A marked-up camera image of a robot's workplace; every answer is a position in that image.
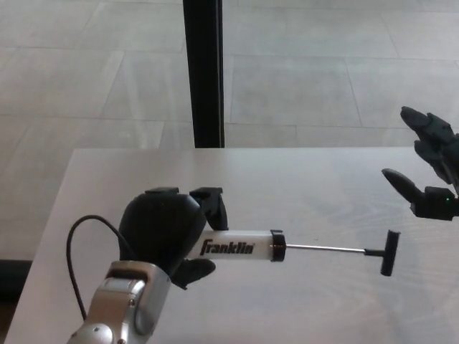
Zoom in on white Franklin air pump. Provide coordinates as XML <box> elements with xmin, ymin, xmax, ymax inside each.
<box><xmin>185</xmin><ymin>229</ymin><xmax>401</xmax><ymax>277</ymax></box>

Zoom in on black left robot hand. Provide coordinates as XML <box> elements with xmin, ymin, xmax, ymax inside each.
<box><xmin>118</xmin><ymin>186</ymin><xmax>230</xmax><ymax>291</ymax></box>

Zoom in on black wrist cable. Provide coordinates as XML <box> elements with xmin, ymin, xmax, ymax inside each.
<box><xmin>67</xmin><ymin>214</ymin><xmax>134</xmax><ymax>322</ymax></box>

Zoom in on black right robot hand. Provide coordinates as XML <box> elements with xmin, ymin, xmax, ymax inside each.
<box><xmin>380</xmin><ymin>105</ymin><xmax>459</xmax><ymax>221</ymax></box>

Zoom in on black vertical window post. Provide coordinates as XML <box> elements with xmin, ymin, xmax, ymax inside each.
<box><xmin>182</xmin><ymin>0</ymin><xmax>227</xmax><ymax>149</ymax></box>

